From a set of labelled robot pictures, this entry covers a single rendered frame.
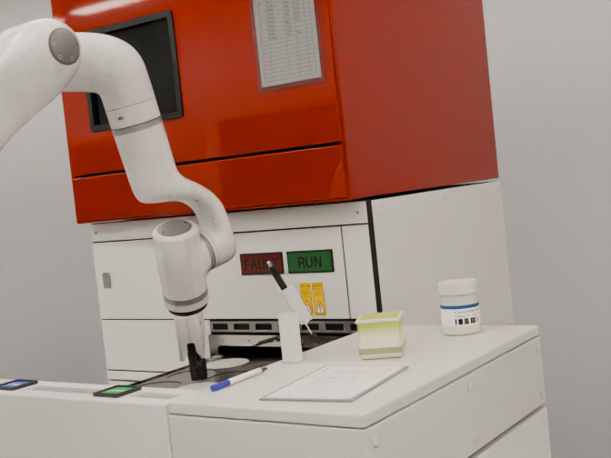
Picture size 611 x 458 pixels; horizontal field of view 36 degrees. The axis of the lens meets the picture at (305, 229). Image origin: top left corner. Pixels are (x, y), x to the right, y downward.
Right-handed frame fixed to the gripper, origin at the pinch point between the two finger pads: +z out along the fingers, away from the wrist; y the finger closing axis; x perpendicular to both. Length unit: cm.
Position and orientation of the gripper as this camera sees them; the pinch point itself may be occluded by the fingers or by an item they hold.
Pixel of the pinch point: (198, 369)
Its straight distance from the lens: 185.9
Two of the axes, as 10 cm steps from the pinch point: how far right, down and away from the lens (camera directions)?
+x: 9.9, -1.1, 0.2
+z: 0.8, 8.8, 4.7
